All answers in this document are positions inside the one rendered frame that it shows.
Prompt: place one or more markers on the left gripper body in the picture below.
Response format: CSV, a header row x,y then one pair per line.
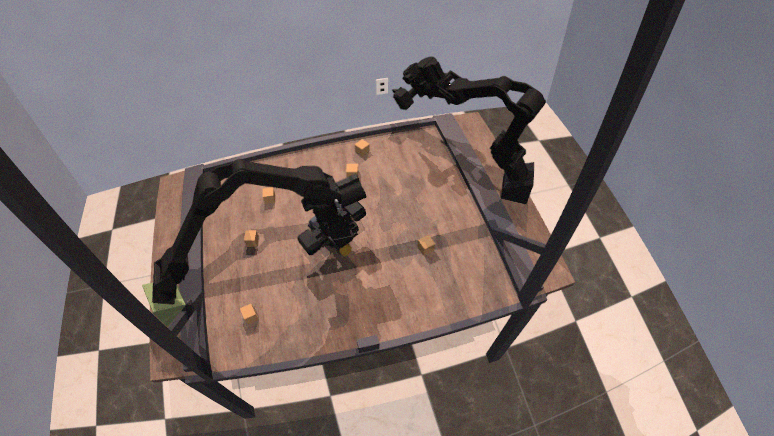
x,y
312,242

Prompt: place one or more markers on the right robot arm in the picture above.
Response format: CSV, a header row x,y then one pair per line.
x,y
461,90

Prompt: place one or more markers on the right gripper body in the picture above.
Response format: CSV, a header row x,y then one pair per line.
x,y
404,97

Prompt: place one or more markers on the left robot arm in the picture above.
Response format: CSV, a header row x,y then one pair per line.
x,y
309,182

